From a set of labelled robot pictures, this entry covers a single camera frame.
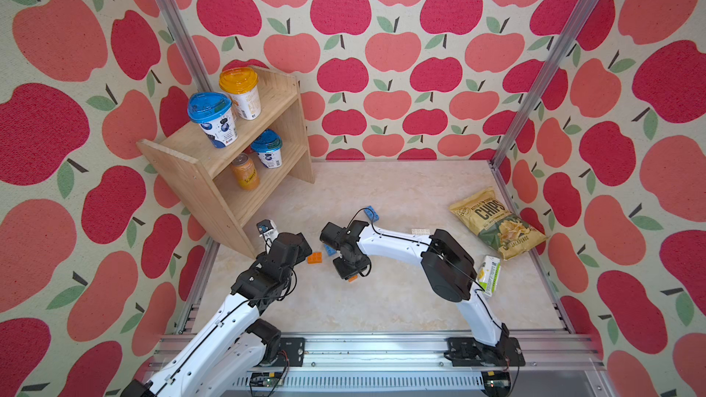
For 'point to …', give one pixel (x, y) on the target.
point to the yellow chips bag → (486, 214)
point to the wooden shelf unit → (232, 182)
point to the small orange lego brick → (315, 257)
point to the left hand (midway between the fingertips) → (295, 246)
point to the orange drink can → (245, 173)
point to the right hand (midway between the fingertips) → (348, 277)
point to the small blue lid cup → (267, 144)
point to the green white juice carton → (488, 273)
